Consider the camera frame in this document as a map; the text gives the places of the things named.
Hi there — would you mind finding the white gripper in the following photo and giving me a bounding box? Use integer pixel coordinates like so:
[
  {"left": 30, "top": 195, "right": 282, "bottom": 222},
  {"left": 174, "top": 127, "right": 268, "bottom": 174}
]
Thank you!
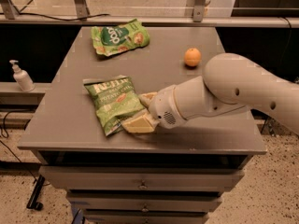
[{"left": 121, "top": 85, "right": 186, "bottom": 133}]

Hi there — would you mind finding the green jalapeno kettle chip bag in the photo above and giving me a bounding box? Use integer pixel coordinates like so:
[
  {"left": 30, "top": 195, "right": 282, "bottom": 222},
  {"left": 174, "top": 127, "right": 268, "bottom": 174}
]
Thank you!
[{"left": 83, "top": 76, "right": 145, "bottom": 136}]

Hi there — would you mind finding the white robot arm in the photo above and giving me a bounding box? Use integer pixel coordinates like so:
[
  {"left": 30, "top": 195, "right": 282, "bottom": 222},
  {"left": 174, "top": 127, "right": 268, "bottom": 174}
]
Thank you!
[{"left": 121, "top": 53, "right": 299, "bottom": 133}]

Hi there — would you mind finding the green popcorn snack bag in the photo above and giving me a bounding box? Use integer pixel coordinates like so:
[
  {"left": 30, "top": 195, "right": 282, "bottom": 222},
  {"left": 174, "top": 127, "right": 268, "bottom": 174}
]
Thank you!
[{"left": 91, "top": 19, "right": 150, "bottom": 57}]

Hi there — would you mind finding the orange fruit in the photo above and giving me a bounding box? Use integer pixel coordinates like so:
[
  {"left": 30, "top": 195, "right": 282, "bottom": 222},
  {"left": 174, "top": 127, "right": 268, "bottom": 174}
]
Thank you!
[{"left": 184, "top": 48, "right": 202, "bottom": 67}]

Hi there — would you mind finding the grey drawer cabinet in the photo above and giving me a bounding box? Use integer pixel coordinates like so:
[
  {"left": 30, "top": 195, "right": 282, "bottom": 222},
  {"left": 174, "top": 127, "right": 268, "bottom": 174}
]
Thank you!
[{"left": 19, "top": 27, "right": 266, "bottom": 224}]

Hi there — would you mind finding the white pump dispenser bottle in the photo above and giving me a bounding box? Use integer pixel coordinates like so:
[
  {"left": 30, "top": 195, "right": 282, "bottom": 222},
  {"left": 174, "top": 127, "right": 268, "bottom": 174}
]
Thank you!
[{"left": 9, "top": 60, "right": 35, "bottom": 92}]

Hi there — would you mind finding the black floor stand foot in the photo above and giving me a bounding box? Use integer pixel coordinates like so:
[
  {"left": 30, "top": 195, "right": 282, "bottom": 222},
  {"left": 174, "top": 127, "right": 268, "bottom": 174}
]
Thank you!
[{"left": 26, "top": 175, "right": 45, "bottom": 211}]

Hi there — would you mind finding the black cable on rail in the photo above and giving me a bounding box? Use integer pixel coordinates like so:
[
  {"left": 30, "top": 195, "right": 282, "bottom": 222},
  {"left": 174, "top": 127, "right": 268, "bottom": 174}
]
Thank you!
[{"left": 0, "top": 12, "right": 111, "bottom": 21}]

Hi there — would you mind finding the grey metal rail frame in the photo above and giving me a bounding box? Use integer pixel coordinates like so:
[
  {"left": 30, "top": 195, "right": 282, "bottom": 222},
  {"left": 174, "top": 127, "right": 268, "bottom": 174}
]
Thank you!
[{"left": 0, "top": 0, "right": 299, "bottom": 28}]

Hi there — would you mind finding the black floor cable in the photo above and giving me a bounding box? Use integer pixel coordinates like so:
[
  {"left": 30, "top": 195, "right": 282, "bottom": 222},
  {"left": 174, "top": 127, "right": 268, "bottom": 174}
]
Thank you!
[{"left": 0, "top": 109, "right": 41, "bottom": 185}]

